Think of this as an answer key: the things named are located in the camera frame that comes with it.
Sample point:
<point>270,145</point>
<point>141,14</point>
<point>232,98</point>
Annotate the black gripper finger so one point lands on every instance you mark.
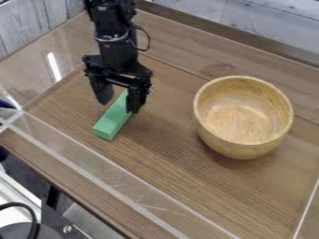
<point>137,97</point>
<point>103,90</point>

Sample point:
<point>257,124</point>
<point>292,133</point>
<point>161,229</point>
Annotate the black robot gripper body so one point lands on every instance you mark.
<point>117,62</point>

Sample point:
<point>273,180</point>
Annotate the green rectangular block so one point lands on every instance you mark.
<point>114,118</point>

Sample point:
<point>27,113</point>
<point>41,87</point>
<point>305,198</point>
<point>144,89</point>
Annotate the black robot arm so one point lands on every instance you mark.
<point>113,17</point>

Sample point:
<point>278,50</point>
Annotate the light wooden bowl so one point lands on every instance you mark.
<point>244,116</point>

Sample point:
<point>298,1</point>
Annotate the black table leg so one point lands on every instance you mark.
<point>53,197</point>

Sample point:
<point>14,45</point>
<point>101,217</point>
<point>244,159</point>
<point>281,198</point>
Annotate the clear acrylic barrier wall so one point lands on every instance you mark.
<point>118,197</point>

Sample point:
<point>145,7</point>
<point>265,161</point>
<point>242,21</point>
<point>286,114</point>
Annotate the metal base plate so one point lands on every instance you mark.
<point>87,223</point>

